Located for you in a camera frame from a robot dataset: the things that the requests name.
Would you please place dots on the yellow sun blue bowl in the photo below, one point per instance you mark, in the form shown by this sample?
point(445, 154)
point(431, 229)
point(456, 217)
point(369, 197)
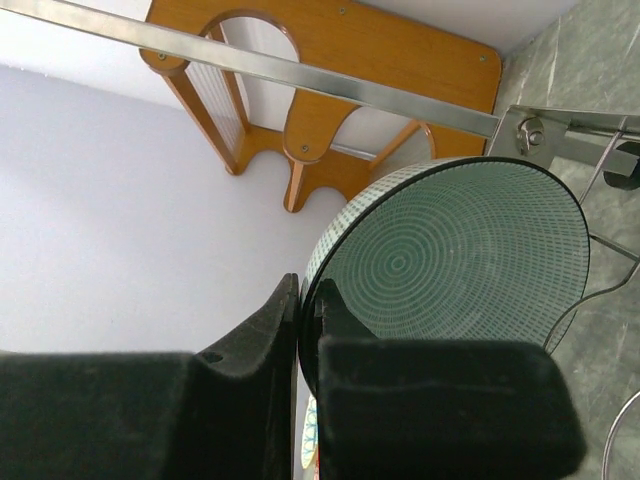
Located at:
point(310, 435)

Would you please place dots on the teal dotted grey bowl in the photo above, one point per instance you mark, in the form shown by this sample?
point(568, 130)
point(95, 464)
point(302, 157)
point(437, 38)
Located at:
point(470, 248)

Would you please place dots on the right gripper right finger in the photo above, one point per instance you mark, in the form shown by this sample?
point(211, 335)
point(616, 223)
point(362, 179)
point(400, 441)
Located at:
point(422, 409)

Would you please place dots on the steel dish rack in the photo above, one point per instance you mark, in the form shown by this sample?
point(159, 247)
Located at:
point(534, 135)

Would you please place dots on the wooden shelf rack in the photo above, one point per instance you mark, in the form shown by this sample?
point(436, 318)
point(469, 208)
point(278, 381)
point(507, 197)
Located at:
point(346, 37)

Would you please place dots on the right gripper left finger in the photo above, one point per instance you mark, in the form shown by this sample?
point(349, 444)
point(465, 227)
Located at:
point(227, 412)

